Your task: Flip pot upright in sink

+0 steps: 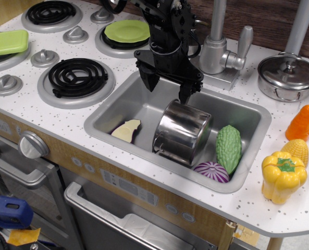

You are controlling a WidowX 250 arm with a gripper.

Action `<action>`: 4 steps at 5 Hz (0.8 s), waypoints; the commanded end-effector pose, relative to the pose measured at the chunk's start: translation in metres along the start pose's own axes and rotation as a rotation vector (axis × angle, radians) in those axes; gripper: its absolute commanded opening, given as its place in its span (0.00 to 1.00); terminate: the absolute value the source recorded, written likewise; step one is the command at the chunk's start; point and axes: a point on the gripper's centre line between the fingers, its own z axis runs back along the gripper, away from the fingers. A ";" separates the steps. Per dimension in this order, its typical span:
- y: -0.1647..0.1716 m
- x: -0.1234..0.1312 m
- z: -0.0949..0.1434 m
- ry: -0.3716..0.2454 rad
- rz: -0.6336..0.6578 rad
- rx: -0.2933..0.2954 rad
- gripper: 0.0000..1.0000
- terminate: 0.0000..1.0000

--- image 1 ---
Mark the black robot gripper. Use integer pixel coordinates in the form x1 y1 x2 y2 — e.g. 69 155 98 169
134 18 204 104

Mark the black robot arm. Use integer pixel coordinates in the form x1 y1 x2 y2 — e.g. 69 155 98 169
132 1 204 104

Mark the grey sink basin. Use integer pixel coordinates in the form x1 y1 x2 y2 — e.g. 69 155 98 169
84 72 271 193

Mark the steel pot with lid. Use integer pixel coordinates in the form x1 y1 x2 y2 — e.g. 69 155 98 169
257 53 309 103

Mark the silver toy faucet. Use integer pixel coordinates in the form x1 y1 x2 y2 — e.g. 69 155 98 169
199 1 254 91

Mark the toy eggplant half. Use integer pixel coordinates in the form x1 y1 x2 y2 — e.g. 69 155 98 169
111 119 141 143

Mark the green toy plate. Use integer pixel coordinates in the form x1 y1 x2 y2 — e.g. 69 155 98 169
104 20 150 43

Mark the green toy bitter gourd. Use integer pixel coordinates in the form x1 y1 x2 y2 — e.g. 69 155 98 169
216 125 242 175

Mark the silver stove knob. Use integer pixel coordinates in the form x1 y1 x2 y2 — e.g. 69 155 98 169
90 7 114 24
63 26 89 44
0 74 23 96
31 49 59 68

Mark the black front stove coil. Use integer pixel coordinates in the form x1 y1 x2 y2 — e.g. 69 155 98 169
48 58 109 98

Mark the black stove coil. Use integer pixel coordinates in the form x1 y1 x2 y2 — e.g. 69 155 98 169
48 58 109 98
26 1 77 25

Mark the purple toy onion half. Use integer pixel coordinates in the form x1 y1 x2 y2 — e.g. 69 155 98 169
193 161 230 183

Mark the black back stove coil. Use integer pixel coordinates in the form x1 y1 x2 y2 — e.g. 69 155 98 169
26 1 77 25

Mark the orange toy carrot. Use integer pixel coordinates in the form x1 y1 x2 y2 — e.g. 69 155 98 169
285 105 309 142

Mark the yellow toy corn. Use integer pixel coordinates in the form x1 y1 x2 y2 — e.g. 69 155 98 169
281 139 309 167

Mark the yellow toy bell pepper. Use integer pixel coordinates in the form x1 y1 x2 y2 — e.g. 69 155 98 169
262 151 307 204

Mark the silver oven dial knob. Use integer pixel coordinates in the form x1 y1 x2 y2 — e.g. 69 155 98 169
18 131 50 159

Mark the grey dishwasher door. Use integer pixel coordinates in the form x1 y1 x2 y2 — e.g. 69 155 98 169
64 182 218 249

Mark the grey vertical pole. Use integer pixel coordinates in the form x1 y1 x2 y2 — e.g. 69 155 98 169
285 0 309 56

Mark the green rectangular lid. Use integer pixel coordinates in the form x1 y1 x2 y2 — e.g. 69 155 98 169
0 30 29 56

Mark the grey oven door handle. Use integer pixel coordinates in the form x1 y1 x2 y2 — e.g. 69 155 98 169
0 143 59 190

